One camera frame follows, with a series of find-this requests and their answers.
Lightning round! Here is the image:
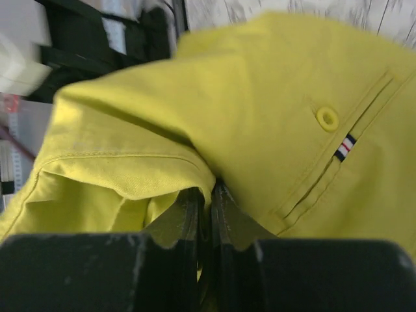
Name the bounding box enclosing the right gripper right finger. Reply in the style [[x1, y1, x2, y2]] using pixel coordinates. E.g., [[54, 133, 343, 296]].
[[211, 182, 415, 311]]

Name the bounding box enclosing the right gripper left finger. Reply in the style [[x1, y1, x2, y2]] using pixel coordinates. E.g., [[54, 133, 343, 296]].
[[1, 188, 203, 311]]

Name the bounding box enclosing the yellow-green cloth garment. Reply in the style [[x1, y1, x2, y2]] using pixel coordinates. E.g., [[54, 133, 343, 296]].
[[1, 12, 415, 257]]

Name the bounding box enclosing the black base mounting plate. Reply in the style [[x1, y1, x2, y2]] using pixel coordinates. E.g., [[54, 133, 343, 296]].
[[24, 1, 189, 103]]

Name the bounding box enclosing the floral patterned table mat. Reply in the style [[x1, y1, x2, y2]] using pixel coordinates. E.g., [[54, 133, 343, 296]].
[[185, 0, 415, 50]]

